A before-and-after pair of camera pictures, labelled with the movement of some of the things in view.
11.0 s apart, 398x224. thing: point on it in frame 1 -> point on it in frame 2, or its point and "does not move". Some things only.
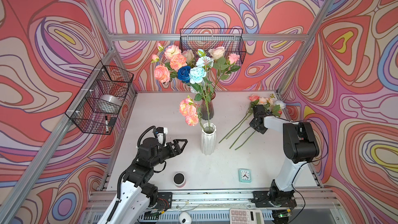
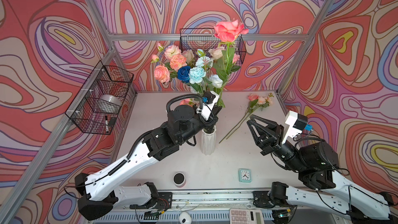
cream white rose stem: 188,54 does not move
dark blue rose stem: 183,73 does not move
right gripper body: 253,124 -> 286,153
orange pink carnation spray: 163,73 does not move
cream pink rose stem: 217,53 does not move
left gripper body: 166,153 -> 208,125
